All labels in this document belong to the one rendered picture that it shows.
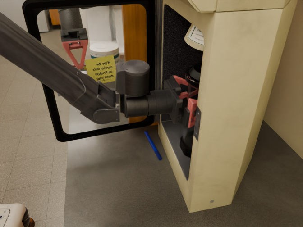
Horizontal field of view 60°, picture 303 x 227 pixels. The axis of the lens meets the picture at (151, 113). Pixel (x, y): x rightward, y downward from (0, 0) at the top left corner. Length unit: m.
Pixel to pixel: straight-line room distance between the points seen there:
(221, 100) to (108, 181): 0.41
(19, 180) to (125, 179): 1.55
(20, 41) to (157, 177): 0.48
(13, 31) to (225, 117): 0.41
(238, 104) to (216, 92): 0.06
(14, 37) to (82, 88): 0.15
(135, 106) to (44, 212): 1.49
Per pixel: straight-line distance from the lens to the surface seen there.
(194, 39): 0.55
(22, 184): 2.19
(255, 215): 0.73
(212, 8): 0.41
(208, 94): 0.47
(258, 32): 0.46
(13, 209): 1.68
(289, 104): 0.98
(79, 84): 0.54
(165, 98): 0.59
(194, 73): 0.59
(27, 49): 0.53
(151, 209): 0.69
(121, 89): 0.55
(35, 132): 2.66
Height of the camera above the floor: 1.50
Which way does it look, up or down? 34 degrees down
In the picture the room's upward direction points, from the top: straight up
